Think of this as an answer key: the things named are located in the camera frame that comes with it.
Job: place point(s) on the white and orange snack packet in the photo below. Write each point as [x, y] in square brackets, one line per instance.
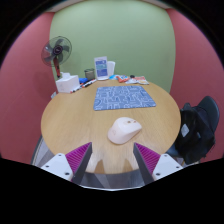
[140, 80]

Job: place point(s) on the blue patterned mouse pad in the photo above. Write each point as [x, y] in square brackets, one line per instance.
[124, 97]

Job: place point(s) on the blank white acrylic stand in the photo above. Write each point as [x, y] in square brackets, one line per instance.
[111, 69]

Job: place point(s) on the black whiteboard marker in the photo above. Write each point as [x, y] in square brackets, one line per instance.
[89, 83]

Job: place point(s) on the white tissue box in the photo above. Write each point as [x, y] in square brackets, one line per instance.
[67, 84]

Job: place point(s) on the light blue snack packet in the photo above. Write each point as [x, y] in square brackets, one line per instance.
[113, 77]

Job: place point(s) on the black backpack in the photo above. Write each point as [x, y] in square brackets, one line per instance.
[195, 133]

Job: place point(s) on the blue-printed acrylic sign stand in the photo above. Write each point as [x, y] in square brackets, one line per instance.
[101, 68]

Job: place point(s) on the black standing fan, red pole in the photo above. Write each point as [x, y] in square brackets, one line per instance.
[56, 50]

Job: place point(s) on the red-capped whiteboard marker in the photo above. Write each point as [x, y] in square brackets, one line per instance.
[75, 89]

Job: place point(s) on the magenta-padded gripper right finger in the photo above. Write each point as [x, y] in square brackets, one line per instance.
[166, 164]

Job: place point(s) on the blue whiteboard eraser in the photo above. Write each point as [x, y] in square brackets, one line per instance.
[83, 80]

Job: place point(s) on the black office chair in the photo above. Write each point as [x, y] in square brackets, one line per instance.
[210, 108]

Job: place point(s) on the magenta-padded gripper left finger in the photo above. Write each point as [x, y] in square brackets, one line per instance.
[56, 165]

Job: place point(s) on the dark mesh pen cup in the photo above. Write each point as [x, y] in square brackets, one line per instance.
[89, 74]

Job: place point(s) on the beige computer mouse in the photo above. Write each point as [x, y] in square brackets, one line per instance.
[123, 130]

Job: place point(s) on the small black round object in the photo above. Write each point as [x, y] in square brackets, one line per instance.
[132, 76]

